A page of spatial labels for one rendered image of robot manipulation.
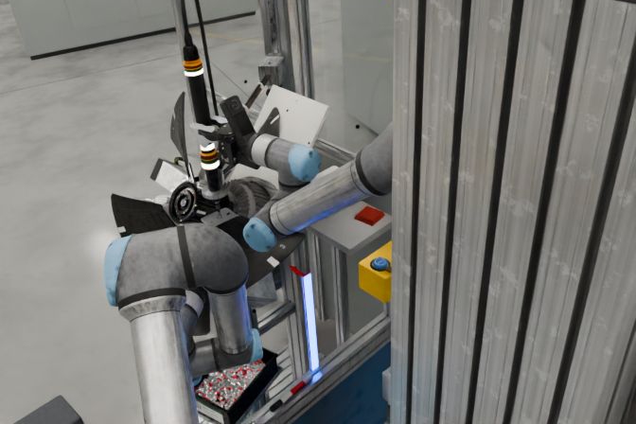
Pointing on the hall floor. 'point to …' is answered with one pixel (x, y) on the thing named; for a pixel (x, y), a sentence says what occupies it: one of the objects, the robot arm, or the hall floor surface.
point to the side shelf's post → (341, 295)
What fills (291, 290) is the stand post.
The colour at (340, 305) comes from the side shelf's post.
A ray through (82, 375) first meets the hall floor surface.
